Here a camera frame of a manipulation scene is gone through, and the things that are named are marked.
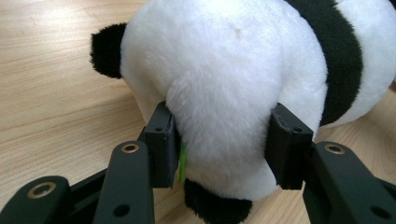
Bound black and white panda plush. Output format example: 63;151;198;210
90;0;396;224

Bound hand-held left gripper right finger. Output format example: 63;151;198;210
263;102;315;191

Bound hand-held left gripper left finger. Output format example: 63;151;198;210
143;101;182;189

